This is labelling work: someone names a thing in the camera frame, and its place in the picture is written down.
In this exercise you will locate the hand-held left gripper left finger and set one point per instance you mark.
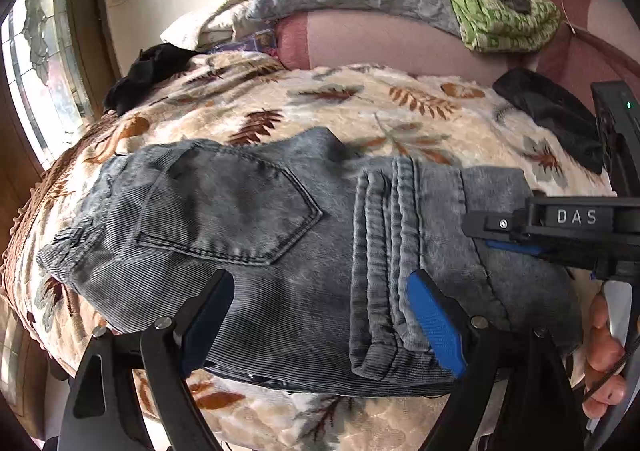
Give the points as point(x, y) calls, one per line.
point(210, 318)

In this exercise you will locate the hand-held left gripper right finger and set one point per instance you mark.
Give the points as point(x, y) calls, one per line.
point(435, 321)

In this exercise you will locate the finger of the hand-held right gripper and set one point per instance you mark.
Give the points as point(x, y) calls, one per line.
point(515, 246)
point(500, 224)

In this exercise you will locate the person's right hand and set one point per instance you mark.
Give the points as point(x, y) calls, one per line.
point(602, 366)

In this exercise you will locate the black garment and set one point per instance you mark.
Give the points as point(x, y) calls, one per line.
point(145, 71)
point(555, 116)

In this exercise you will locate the leaf print fleece blanket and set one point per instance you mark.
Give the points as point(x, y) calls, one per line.
point(350, 101)

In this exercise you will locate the green patterned cloth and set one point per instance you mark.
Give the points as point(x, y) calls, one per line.
point(500, 26)

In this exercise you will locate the pink quilted mattress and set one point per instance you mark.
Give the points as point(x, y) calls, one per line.
point(380, 43)

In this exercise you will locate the small purple box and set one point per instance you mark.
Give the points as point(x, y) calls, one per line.
point(257, 41)

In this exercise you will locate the cream folded bedding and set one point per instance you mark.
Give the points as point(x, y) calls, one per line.
point(215, 26)

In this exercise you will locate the stained glass window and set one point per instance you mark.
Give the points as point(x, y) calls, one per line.
point(40, 71)

